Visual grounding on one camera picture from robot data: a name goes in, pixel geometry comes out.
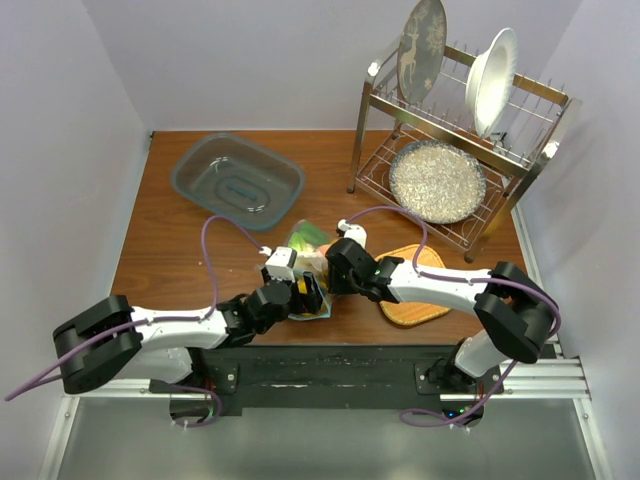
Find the metal dish rack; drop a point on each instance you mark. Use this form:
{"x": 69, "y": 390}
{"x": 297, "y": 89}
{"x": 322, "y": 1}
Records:
{"x": 534, "y": 122}

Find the clear zip top bag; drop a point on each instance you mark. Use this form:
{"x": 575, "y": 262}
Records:
{"x": 320, "y": 277}

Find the clear glass container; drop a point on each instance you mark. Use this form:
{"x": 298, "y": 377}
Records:
{"x": 231, "y": 176}

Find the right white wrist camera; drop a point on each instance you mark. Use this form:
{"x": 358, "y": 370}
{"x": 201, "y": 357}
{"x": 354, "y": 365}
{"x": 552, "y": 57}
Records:
{"x": 352, "y": 231}

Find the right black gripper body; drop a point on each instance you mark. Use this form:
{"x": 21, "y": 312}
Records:
{"x": 354, "y": 286}

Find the grey reindeer plate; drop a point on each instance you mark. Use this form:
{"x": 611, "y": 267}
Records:
{"x": 421, "y": 50}

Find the white fake cauliflower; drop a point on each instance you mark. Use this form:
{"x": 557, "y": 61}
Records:
{"x": 311, "y": 261}

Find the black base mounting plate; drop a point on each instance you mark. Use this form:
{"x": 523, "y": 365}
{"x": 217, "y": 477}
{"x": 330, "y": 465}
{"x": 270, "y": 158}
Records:
{"x": 392, "y": 377}

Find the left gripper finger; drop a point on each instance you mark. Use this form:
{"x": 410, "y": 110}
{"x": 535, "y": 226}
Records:
{"x": 297, "y": 306}
{"x": 314, "y": 294}

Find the aluminium frame rail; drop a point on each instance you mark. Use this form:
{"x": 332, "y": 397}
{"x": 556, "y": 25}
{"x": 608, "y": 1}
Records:
{"x": 540, "y": 427}

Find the green fake vegetable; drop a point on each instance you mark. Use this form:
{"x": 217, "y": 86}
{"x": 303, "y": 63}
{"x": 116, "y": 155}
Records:
{"x": 306, "y": 237}

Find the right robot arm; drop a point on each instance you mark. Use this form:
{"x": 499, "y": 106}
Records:
{"x": 517, "y": 317}

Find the white bowl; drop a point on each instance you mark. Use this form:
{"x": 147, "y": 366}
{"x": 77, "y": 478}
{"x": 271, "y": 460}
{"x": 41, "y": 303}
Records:
{"x": 490, "y": 80}

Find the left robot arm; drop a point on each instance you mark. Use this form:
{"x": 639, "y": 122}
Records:
{"x": 113, "y": 339}

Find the speckled blue rimmed plate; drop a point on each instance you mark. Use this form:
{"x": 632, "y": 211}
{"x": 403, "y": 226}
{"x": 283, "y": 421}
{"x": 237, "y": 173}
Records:
{"x": 437, "y": 182}

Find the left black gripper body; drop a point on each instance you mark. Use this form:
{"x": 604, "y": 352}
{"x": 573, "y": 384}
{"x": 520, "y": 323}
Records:
{"x": 286, "y": 309}

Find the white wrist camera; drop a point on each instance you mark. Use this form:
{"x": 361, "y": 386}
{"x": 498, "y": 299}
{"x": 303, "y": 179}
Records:
{"x": 280, "y": 264}
{"x": 352, "y": 231}

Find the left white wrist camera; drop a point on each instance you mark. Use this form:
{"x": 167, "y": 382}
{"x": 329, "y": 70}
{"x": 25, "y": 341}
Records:
{"x": 280, "y": 264}

